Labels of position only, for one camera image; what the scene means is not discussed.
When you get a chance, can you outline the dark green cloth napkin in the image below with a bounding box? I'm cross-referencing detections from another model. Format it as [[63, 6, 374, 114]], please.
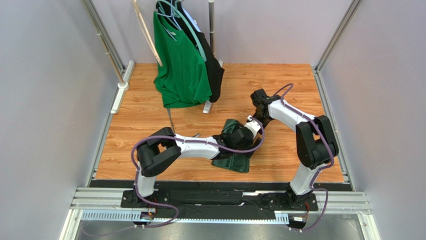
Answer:
[[211, 119, 263, 173]]

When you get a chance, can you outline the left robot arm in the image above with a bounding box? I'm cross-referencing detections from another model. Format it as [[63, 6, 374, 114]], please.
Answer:
[[125, 126, 257, 207]]

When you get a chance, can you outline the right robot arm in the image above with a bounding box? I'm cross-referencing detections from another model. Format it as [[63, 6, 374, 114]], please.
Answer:
[[250, 89, 339, 209]]

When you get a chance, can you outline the black t-shirt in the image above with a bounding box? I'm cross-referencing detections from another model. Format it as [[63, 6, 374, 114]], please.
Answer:
[[173, 0, 225, 103]]

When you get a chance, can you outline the green t-shirt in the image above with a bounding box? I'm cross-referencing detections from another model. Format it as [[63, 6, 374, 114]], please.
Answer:
[[153, 11, 212, 109]]

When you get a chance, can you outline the metal rack pole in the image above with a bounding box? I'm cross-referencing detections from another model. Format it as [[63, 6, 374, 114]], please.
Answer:
[[208, 0, 216, 54]]

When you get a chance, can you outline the teal clothes hanger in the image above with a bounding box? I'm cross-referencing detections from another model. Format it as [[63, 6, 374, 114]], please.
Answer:
[[155, 0, 207, 62]]

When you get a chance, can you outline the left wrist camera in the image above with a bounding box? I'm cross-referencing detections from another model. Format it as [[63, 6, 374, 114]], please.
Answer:
[[244, 115, 264, 138]]

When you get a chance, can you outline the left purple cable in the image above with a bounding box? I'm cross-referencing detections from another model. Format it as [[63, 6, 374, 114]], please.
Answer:
[[130, 116, 266, 229]]

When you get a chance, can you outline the purple cable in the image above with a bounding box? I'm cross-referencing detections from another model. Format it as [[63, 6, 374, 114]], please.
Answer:
[[272, 83, 335, 233], [130, 116, 266, 229]]

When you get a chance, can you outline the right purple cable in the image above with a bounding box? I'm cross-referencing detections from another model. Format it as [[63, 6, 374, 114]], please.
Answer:
[[272, 83, 335, 233]]

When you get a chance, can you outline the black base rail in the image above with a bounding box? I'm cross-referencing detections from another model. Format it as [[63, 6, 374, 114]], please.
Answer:
[[89, 180, 319, 220]]

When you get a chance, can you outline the white corner pole bracket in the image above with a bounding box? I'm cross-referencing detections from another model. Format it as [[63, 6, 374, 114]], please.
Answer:
[[110, 60, 136, 114]]

